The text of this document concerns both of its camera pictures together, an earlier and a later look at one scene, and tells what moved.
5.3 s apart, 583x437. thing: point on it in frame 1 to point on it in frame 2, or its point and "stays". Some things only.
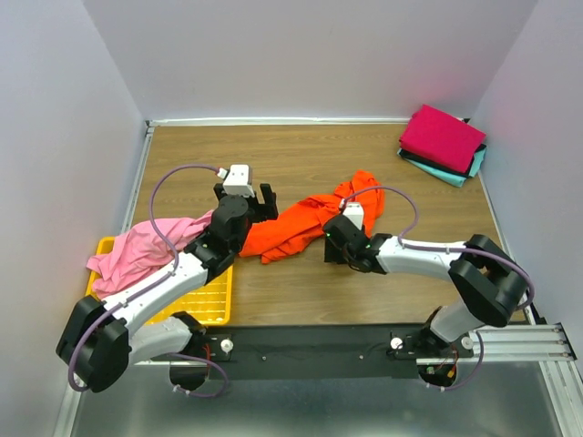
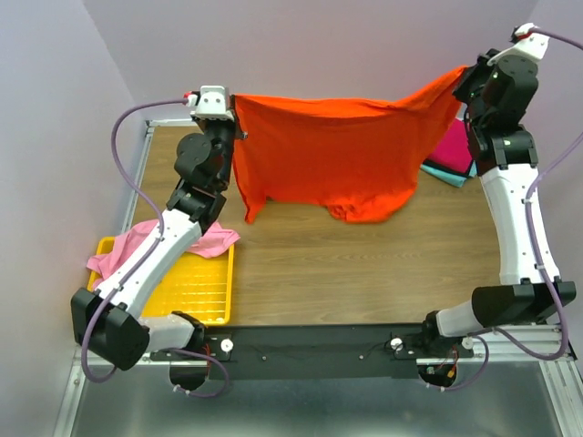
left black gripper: (262, 211) to (235, 125)
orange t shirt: (285, 235) to (361, 159)
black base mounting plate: (315, 351) stays
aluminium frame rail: (535, 342) stays
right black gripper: (332, 253) to (480, 67)
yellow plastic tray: (212, 306) stays
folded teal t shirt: (449, 176) stays
